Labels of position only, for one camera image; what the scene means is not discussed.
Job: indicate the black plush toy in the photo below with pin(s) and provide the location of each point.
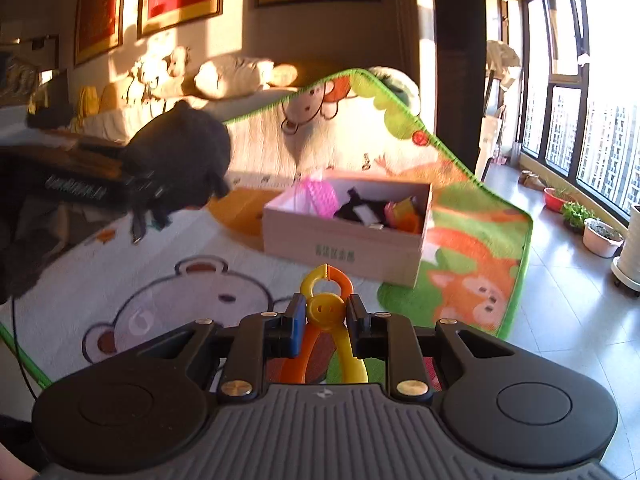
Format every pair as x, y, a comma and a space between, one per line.
180, 160

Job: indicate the red bowl planter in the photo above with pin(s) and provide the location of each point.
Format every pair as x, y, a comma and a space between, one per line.
555, 199

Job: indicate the black binder clip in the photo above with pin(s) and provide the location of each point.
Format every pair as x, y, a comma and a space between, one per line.
363, 211

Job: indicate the white bowl planter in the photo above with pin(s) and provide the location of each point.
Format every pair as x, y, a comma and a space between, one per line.
601, 239

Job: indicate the pink cardboard storage box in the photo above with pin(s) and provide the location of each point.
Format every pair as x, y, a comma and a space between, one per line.
384, 255

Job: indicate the cartoon bear play mat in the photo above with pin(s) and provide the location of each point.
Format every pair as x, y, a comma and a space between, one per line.
221, 220

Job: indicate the white bolster pillow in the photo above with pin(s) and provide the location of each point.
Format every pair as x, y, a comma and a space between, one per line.
230, 76

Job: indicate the pink plastic toy strainer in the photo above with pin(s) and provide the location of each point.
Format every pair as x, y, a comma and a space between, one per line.
316, 196

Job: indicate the white plush toy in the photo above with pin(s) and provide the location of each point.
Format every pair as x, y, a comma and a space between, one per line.
154, 78

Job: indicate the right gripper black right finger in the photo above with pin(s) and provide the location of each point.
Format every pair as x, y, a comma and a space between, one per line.
389, 338

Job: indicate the orange plastic toy cup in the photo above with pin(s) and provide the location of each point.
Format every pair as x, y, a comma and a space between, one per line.
403, 216

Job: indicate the beige sofa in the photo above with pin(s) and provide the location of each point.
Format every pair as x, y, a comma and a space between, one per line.
119, 126

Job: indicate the left red framed picture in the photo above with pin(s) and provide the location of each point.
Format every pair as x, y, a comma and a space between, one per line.
98, 29

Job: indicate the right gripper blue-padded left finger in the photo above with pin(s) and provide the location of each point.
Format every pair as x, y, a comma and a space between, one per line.
258, 339

